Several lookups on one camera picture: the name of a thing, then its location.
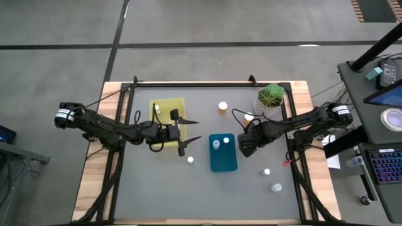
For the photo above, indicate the backlit rainbow keyboard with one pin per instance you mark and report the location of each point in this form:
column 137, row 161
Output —
column 387, row 166

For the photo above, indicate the small blue-lit screen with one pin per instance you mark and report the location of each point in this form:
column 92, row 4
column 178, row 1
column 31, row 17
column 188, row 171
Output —
column 6, row 135

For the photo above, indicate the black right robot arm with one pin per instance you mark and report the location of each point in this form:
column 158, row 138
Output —
column 301, row 120

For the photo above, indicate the tall clear bottle green pills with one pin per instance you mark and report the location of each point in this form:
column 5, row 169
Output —
column 190, row 160

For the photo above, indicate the blue plastic bin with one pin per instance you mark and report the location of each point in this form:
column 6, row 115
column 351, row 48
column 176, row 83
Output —
column 224, row 160

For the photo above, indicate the small clear bottle white cap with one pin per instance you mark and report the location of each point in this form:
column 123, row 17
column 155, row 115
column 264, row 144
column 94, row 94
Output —
column 266, row 171

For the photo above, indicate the small red clip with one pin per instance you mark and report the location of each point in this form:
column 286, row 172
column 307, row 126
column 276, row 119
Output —
column 285, row 163

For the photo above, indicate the black mat striped edges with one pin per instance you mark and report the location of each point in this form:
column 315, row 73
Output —
column 373, row 11

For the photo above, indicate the small clear bottle green pills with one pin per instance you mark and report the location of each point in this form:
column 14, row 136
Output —
column 156, row 107

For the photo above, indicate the potted succulent patterned white pot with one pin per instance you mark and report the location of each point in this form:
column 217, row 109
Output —
column 270, row 97

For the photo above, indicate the dark grey equipment desk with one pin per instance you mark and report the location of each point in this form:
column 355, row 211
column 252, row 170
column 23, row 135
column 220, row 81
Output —
column 355, row 103

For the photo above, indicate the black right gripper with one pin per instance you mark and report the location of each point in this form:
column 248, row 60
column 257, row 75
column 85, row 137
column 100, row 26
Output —
column 249, row 142

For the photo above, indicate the grey table mat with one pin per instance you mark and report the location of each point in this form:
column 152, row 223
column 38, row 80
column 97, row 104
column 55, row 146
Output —
column 163, row 188

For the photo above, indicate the wide clear bottle white cap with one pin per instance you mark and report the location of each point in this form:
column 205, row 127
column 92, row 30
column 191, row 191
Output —
column 276, row 187

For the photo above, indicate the black slanted pole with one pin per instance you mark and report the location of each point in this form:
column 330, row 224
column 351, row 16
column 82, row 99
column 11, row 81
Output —
column 377, row 47

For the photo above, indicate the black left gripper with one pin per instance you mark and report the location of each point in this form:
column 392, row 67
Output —
column 172, row 133

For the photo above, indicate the white paper sheet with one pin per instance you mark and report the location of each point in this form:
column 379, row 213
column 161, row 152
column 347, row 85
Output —
column 333, row 161

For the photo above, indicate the black power adapter box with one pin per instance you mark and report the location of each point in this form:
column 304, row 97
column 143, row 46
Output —
column 387, row 73

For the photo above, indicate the teal foam block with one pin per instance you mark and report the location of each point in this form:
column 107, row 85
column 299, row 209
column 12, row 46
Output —
column 373, row 73

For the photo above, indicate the black metal table frame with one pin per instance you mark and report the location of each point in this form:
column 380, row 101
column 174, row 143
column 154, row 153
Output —
column 201, row 84

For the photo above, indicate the grey metal stand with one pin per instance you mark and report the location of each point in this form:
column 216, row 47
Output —
column 19, row 153

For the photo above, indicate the clear plastic water bottle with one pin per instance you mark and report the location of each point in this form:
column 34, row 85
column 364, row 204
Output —
column 355, row 161

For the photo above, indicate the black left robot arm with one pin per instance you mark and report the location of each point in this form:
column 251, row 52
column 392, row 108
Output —
column 103, row 127

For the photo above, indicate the orange pill bottle white cap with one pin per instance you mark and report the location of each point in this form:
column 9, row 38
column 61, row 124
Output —
column 248, row 116
column 223, row 106

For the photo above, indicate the dark grey keyboard desk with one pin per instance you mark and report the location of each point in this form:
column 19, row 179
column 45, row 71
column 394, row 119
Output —
column 392, row 201

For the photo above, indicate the yellow translucent plastic bin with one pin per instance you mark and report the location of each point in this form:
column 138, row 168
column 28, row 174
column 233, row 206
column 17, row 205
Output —
column 166, row 105

